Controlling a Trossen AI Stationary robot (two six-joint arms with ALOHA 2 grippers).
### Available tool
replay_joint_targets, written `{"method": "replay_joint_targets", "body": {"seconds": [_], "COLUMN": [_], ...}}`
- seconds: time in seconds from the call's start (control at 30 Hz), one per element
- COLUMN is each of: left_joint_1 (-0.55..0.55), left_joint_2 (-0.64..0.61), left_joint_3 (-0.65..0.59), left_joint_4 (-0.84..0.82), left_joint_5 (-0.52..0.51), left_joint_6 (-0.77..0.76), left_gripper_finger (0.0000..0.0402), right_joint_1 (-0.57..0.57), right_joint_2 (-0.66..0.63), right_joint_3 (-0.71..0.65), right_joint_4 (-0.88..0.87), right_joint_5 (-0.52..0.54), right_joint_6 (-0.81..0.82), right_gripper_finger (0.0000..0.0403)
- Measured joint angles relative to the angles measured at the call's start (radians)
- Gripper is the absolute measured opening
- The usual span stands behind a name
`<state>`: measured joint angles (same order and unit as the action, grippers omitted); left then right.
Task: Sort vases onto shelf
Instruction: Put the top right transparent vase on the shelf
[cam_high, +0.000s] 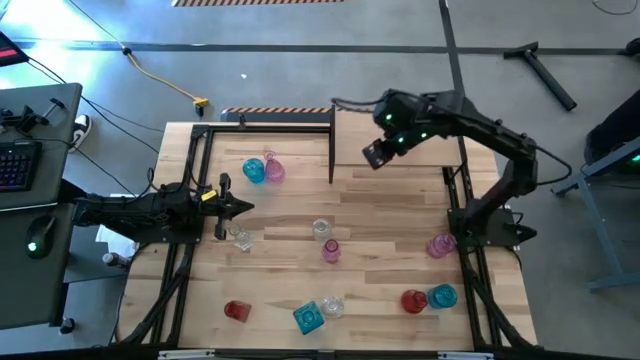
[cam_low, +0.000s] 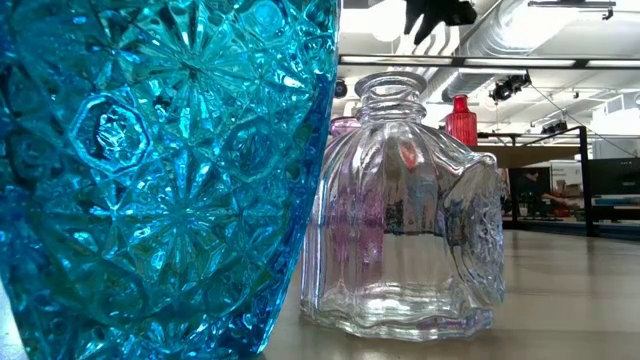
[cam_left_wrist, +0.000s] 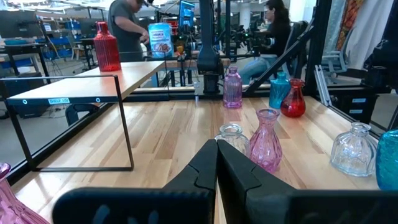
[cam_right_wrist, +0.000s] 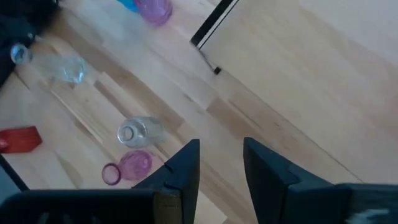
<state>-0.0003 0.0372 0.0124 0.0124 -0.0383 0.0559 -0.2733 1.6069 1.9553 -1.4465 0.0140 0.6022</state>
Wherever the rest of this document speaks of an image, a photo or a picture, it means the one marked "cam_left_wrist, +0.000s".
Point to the silver aluminium bracket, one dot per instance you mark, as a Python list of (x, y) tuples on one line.
[(321, 87)]

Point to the blue diamond-cut bottle vase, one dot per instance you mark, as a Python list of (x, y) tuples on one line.
[(277, 91)]

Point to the blue lit monitor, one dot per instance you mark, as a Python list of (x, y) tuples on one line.
[(186, 14)]

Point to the dark blue curved stand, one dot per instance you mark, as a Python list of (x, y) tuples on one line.
[(77, 113)]

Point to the blue square cut-glass vase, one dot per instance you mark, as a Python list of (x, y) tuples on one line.
[(388, 161)]

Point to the clear squat ribbed vase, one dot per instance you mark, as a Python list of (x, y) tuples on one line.
[(353, 152)]

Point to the orange patterned hanging cloth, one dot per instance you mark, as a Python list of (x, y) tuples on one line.
[(349, 21)]

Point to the wooden shelf black metal frame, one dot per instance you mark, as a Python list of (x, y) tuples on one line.
[(93, 84)]

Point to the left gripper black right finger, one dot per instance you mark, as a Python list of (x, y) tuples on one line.
[(248, 199)]

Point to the pink diamond-pattern carafe vase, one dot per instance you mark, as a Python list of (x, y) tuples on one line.
[(265, 146)]

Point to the pink ribbed bottle vase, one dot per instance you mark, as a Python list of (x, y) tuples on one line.
[(232, 90)]

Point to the red bulbous glass vase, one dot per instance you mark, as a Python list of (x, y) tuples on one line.
[(293, 105)]

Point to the blue storage bins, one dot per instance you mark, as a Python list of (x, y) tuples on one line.
[(59, 42)]

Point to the black workbench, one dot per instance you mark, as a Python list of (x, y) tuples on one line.
[(25, 46)]

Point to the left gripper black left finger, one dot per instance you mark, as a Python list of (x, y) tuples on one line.
[(192, 199)]

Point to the grey mesh office chair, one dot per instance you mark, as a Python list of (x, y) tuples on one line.
[(334, 60)]

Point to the red ribbed bottle vase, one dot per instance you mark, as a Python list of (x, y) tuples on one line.
[(107, 49)]

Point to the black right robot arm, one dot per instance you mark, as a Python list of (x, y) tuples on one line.
[(206, 56)]

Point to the black office chair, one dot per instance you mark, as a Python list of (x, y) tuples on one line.
[(382, 62)]

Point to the person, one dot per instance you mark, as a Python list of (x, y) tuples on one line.
[(124, 34), (278, 34)]

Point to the pink ribbed carafe vase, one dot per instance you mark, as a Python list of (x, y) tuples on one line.
[(12, 205)]

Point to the clear round glass vase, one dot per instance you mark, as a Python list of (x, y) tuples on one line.
[(233, 137)]

